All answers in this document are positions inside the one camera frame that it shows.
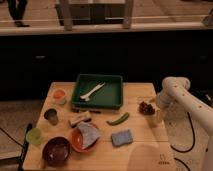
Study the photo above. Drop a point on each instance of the green chili pepper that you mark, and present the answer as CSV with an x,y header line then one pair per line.
x,y
120,120

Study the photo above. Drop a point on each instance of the dark maroon bowl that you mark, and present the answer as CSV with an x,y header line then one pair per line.
x,y
56,151

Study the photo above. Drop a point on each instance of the white plastic fork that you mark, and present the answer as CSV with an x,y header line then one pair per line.
x,y
86,96

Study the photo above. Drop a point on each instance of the wooden stool frame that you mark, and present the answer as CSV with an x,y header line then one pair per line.
x,y
94,13

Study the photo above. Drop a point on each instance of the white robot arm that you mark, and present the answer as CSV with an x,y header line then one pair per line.
x,y
176,89

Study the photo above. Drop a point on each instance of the black marker pen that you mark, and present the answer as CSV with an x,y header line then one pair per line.
x,y
75,110

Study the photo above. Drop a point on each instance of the orange bowl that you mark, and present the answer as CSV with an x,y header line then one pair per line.
x,y
76,141

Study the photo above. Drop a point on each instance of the dark purple grape bunch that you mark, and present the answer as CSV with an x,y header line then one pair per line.
x,y
146,109

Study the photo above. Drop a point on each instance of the white black brush block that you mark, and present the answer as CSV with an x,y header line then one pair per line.
x,y
84,116

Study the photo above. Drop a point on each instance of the black clamp bar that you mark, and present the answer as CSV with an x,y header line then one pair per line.
x,y
15,159

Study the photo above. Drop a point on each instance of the dark grey cup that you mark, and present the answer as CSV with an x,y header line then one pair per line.
x,y
51,116

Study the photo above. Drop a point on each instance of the blue sponge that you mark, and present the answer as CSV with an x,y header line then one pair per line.
x,y
121,138

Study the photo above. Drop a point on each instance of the orange filled white cup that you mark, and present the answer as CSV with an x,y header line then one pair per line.
x,y
59,97

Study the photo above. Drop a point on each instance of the grey blue cloth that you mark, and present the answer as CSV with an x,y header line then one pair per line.
x,y
89,133

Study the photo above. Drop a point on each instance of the green plastic tray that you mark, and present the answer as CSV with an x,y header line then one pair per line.
x,y
109,96

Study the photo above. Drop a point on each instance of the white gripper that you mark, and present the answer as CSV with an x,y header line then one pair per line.
x,y
163,101

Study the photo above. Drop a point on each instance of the light green cup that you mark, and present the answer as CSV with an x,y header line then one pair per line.
x,y
34,136

